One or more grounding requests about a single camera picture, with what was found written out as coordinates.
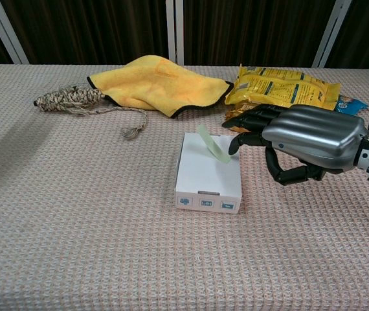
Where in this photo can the white partition post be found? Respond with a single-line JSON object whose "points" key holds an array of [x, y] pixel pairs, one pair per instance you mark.
{"points": [[6, 32], [174, 32], [331, 32]]}

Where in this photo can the light green paper slip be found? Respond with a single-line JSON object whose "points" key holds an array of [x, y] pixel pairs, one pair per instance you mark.
{"points": [[215, 149]]}

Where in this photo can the blue snack packet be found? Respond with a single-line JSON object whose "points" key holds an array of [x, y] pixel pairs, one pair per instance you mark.
{"points": [[353, 105]]}

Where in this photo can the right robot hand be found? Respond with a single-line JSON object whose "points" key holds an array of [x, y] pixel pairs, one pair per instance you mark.
{"points": [[317, 136]]}

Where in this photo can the yellow microfiber cloth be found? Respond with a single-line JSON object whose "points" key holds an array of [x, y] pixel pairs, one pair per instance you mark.
{"points": [[158, 84]]}

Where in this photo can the white cardboard box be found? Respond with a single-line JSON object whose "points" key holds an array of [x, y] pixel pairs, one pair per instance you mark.
{"points": [[204, 175]]}

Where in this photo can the gold foil snack pack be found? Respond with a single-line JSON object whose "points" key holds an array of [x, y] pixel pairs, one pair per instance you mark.
{"points": [[236, 112]]}

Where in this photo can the beige waffle tablecloth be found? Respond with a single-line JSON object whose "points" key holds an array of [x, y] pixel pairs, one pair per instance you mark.
{"points": [[107, 226]]}

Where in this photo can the yellow snack bag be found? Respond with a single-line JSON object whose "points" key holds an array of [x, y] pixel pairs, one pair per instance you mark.
{"points": [[278, 87]]}

